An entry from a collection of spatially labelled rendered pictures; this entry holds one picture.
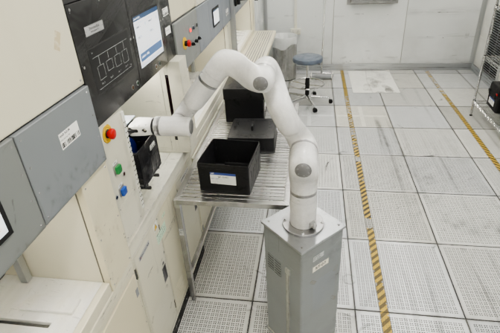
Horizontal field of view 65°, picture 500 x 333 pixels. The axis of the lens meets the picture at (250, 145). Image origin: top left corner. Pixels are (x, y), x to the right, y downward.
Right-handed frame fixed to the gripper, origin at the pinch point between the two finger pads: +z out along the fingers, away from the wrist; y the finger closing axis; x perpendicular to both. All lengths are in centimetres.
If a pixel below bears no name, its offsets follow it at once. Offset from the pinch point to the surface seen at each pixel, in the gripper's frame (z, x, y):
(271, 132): -57, -39, 72
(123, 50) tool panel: -10.0, 33.8, -3.4
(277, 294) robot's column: -67, -90, -7
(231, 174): -42, -37, 20
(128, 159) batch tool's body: -9.2, -6.8, -16.8
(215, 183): -33, -43, 21
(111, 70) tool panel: -9.9, 29.7, -15.0
